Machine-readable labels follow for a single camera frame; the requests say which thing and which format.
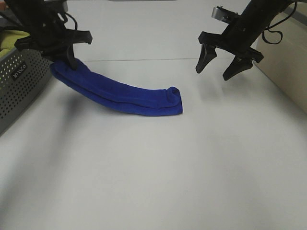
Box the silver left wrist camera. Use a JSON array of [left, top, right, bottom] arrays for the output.
[[56, 0, 68, 12]]

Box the yellow-green towel in basket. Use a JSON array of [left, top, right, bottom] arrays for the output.
[[0, 30, 29, 57]]

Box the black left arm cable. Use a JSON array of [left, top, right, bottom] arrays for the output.
[[59, 11, 79, 31]]

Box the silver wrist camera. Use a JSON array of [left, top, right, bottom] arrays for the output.
[[56, 0, 68, 12], [211, 6, 240, 24]]

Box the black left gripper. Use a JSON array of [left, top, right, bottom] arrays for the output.
[[14, 16, 93, 70]]

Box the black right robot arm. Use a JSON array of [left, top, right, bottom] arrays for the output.
[[196, 0, 297, 81]]

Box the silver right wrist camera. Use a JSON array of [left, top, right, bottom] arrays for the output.
[[211, 6, 240, 24]]

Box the blue towel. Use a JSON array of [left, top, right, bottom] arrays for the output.
[[50, 60, 183, 116]]

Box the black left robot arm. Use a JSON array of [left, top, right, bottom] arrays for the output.
[[0, 0, 93, 70]]

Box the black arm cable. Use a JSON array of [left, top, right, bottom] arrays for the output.
[[261, 0, 298, 46], [59, 11, 79, 31]]

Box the beige storage bin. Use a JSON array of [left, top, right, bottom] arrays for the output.
[[256, 15, 307, 112]]

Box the grey perforated laundry basket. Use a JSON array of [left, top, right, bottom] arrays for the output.
[[0, 48, 52, 134]]

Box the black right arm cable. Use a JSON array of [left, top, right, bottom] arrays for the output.
[[261, 0, 298, 46]]

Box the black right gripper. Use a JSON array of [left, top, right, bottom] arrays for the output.
[[196, 17, 263, 81]]

